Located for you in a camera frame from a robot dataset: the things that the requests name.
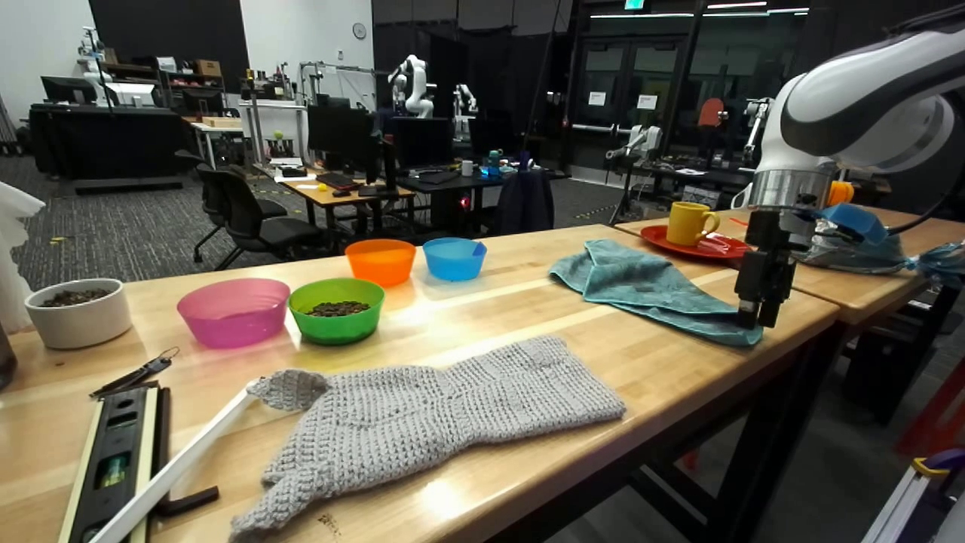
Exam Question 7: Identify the orange bowl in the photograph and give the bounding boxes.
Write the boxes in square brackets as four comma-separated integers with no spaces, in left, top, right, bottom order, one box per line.
[348,237,418,286]

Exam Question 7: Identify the white bowl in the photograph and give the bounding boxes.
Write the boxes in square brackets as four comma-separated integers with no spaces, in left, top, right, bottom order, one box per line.
[24,279,130,351]

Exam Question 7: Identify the small orange pumpkin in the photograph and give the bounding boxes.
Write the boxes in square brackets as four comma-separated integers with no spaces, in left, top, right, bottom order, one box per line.
[826,181,853,205]

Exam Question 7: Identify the pink bowl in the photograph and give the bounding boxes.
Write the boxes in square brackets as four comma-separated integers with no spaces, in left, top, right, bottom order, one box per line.
[178,279,289,351]

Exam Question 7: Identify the yellow mug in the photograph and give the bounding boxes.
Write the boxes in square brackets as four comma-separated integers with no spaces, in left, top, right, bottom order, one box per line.
[667,202,722,246]

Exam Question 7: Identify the black office chair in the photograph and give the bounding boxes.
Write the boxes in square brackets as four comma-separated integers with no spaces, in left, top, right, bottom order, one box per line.
[197,167,340,270]

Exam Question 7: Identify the white stick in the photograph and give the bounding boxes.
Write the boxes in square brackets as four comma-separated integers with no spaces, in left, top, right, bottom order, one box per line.
[91,379,260,543]

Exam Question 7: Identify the blue bowl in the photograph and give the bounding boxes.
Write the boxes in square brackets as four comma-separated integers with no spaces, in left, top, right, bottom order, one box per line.
[423,237,487,282]

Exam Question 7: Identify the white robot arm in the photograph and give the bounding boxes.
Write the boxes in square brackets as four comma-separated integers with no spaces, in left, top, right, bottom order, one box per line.
[736,24,965,325]

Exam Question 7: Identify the grey knitted cloth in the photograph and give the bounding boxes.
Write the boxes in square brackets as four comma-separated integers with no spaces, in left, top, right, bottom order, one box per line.
[233,339,625,543]

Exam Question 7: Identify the blue towel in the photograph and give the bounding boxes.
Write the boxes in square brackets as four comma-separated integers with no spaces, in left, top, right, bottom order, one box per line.
[550,242,762,351]

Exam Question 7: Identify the blue cloth at edge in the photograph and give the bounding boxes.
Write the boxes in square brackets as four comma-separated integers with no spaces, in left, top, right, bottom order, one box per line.
[913,242,965,284]

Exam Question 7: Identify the red plate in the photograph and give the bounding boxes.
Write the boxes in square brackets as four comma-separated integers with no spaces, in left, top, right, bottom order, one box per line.
[640,226,748,264]

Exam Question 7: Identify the plastic bag of blue cloths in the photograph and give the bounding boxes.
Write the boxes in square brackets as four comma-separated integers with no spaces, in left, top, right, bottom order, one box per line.
[802,205,908,275]

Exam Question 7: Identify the spirit level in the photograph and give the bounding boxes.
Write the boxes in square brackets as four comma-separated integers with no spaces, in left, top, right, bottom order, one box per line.
[57,386,170,543]

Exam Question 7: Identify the green bowl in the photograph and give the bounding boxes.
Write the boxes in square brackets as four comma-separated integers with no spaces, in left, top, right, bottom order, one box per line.
[289,279,384,343]

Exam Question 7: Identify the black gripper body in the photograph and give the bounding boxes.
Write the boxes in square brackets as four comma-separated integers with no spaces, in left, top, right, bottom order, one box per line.
[740,205,809,306]

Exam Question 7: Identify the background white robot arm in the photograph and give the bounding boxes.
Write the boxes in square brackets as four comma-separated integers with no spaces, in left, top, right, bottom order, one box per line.
[386,53,436,118]

